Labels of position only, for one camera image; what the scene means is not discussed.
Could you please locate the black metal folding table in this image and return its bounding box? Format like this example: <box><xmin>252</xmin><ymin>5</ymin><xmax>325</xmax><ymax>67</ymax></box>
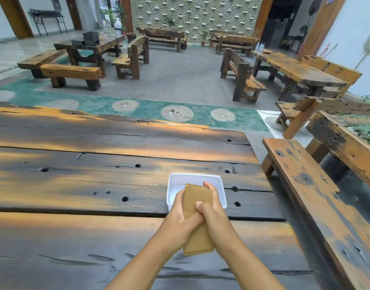
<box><xmin>29</xmin><ymin>8</ymin><xmax>68</xmax><ymax>37</ymax></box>

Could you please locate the person's right hand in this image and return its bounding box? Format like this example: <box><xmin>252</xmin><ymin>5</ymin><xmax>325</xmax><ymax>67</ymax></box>
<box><xmin>195</xmin><ymin>181</ymin><xmax>235</xmax><ymax>250</ymax></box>

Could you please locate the person's left forearm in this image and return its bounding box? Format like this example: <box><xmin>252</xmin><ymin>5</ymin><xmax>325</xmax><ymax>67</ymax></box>
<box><xmin>104</xmin><ymin>229</ymin><xmax>184</xmax><ymax>290</ymax></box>

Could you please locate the dark rustic wooden table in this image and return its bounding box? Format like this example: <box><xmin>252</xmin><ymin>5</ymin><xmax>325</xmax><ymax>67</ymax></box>
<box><xmin>136</xmin><ymin>26</ymin><xmax>185</xmax><ymax>49</ymax></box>
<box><xmin>209</xmin><ymin>30</ymin><xmax>243</xmax><ymax>48</ymax></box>
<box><xmin>54</xmin><ymin>33</ymin><xmax>125</xmax><ymax>78</ymax></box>

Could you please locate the tall green potted plant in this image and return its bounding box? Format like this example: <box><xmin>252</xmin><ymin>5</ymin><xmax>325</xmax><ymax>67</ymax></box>
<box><xmin>100</xmin><ymin>6</ymin><xmax>127</xmax><ymax>35</ymax></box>

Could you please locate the black round planter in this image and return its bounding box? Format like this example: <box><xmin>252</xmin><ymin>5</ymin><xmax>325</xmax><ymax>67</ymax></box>
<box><xmin>319</xmin><ymin>152</ymin><xmax>352</xmax><ymax>183</ymax></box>

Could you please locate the long weathered wooden bench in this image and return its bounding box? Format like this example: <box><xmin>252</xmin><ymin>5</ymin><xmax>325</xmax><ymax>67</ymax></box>
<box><xmin>261</xmin><ymin>111</ymin><xmax>370</xmax><ymax>290</ymax></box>

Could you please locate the person's left hand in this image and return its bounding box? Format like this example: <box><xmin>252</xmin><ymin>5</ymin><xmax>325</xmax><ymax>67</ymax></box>
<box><xmin>156</xmin><ymin>190</ymin><xmax>205</xmax><ymax>253</ymax></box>

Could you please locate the white plastic container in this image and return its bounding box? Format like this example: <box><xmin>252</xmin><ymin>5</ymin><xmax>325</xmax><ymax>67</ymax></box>
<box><xmin>166</xmin><ymin>173</ymin><xmax>228</xmax><ymax>212</ymax></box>

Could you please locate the green leafy bamboo plant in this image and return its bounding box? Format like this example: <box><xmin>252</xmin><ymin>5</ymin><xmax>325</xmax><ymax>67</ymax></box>
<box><xmin>348</xmin><ymin>94</ymin><xmax>370</xmax><ymax>149</ymax></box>

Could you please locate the backless log wooden bench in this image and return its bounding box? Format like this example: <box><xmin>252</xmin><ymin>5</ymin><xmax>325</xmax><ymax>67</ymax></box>
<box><xmin>40</xmin><ymin>63</ymin><xmax>103</xmax><ymax>92</ymax></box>
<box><xmin>17</xmin><ymin>48</ymin><xmax>68</xmax><ymax>79</ymax></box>

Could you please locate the black tabletop grill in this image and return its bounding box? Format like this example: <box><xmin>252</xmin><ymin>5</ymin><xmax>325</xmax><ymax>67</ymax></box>
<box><xmin>71</xmin><ymin>31</ymin><xmax>100</xmax><ymax>47</ymax></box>

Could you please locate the person's right forearm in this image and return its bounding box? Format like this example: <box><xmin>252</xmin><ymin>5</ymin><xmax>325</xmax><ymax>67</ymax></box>
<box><xmin>215</xmin><ymin>235</ymin><xmax>287</xmax><ymax>290</ymax></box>

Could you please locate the long rustic wooden table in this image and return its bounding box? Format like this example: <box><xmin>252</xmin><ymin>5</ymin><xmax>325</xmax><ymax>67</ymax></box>
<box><xmin>252</xmin><ymin>51</ymin><xmax>349</xmax><ymax>102</ymax></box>

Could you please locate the brown cardboard piece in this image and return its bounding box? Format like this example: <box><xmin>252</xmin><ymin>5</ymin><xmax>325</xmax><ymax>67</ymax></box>
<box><xmin>182</xmin><ymin>184</ymin><xmax>216</xmax><ymax>257</ymax></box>

